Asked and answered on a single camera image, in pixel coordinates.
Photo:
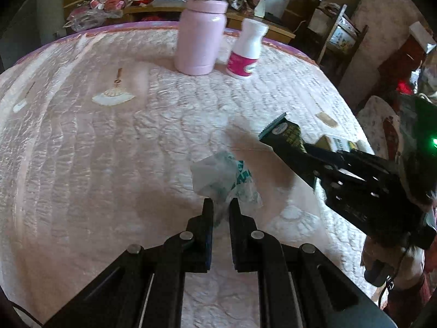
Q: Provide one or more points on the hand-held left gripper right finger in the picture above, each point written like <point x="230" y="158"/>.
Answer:
<point x="235" y="229"/>

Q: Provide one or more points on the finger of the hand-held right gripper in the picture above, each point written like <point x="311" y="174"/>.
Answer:
<point x="298" y="165"/>
<point x="324" y="153"/>

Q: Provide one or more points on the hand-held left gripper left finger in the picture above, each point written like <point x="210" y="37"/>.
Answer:
<point x="207" y="225"/>

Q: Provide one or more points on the dark green snack packet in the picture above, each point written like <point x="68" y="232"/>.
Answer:
<point x="285" y="135"/>

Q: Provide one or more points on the clear plastic wrapper teal print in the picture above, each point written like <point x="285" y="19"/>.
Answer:
<point x="225" y="177"/>

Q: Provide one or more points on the person's right hand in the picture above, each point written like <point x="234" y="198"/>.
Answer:
<point x="403" y="263"/>

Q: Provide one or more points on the small box with rainbow print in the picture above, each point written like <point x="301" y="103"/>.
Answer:
<point x="336" y="143"/>

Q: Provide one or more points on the armchair with floral cover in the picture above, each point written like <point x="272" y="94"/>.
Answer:
<point x="379" y="126"/>

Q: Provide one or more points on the wooden chair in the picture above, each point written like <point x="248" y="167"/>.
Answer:
<point x="334" y="37"/>

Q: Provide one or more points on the white bottle with pink label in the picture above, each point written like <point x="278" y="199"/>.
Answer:
<point x="246" y="51"/>

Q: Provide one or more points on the wooden cabinet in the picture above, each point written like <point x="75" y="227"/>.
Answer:
<point x="269" y="29"/>

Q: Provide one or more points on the pink mattress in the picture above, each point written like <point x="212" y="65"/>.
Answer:
<point x="382" y="17"/>

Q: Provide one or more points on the white cardboard box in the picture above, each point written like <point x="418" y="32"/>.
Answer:
<point x="422" y="37"/>

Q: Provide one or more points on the pink thermos bottle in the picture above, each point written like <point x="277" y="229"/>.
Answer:
<point x="201" y="27"/>

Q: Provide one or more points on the clear plastic bag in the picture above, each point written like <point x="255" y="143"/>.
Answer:
<point x="92" y="18"/>

